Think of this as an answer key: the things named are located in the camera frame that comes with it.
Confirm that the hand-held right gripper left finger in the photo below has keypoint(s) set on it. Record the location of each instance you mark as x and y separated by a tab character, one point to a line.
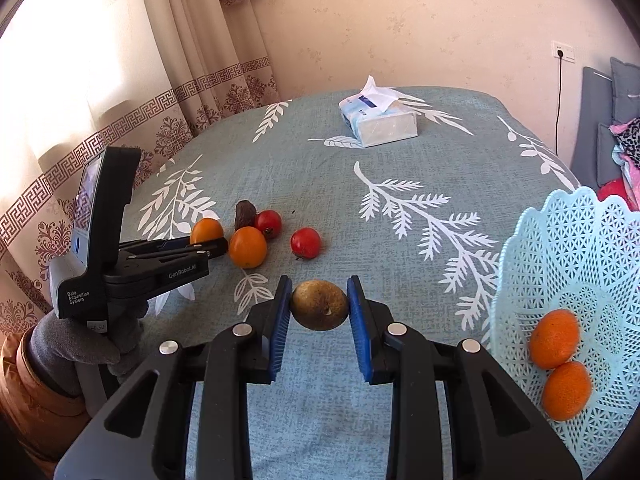
281	330

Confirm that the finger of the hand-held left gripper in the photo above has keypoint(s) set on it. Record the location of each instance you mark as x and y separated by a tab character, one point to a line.
165	246
212	248

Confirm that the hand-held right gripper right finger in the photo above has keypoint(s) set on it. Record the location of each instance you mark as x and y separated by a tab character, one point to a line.
359	332

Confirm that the orange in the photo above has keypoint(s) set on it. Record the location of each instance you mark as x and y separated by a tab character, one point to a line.
554	338
567	391
206	229
247	247

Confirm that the brown pear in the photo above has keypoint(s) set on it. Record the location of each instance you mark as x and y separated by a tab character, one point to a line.
320	305

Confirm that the dark brown round fruit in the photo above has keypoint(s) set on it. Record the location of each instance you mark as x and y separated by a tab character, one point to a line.
245	212

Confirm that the red tomato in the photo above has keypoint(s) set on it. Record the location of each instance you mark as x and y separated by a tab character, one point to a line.
305	242
270	221

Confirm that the light blue plastic basket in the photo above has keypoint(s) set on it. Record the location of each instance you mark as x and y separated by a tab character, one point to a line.
565	260

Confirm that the person's left forearm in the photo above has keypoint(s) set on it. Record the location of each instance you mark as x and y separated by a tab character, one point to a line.
35	400

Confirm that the person's left hand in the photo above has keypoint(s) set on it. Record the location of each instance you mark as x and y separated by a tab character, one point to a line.
75	340

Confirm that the beige patterned curtain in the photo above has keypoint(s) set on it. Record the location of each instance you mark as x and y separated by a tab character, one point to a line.
150	85

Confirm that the leaf-print tablecloth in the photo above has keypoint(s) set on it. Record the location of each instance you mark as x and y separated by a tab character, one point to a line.
350	200

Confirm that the tissue pack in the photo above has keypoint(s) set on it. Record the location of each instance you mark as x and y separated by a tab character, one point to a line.
380	120

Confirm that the red fabric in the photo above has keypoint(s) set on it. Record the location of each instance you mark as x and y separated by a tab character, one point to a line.
615	192

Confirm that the grey-blue padded panel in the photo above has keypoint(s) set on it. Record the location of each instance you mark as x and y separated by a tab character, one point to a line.
590	125

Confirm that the pink cloth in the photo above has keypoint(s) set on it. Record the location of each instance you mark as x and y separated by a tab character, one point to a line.
631	175

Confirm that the leopard-print cloth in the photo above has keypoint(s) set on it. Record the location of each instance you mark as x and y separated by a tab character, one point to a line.
631	137

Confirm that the grey-blue cushion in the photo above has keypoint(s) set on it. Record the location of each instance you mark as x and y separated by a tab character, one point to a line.
625	90

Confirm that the white wall socket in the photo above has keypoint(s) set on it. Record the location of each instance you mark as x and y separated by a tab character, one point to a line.
563	51

